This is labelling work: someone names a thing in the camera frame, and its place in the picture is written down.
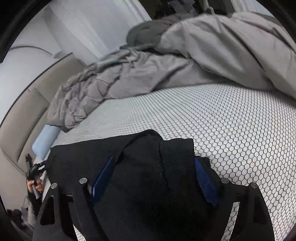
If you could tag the white honeycomb mattress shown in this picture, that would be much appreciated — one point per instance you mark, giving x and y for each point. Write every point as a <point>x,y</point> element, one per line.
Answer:
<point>248,135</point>

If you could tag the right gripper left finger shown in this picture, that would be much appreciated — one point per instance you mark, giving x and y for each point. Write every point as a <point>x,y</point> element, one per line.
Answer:
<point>54,221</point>

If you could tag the grey crumpled duvet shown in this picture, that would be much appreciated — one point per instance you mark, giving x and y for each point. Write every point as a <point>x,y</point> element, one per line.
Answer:
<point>250,49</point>

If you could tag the beige padded headboard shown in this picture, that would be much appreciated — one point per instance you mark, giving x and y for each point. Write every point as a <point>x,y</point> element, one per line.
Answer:
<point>28,85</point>

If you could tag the light blue pillow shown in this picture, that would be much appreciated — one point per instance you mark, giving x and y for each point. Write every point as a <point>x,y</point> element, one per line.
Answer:
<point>45,140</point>

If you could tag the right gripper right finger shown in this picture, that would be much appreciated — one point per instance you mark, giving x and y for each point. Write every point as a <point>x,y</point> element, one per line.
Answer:
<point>253,221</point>

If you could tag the black pants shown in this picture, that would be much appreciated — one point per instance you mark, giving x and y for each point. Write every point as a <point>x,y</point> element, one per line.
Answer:
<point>153,193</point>

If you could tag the white sheer curtain left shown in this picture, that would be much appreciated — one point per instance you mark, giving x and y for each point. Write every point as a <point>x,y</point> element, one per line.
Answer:
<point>92,29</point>

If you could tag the left hand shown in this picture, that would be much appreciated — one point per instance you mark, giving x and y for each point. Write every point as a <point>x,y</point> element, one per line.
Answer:
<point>35,185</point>

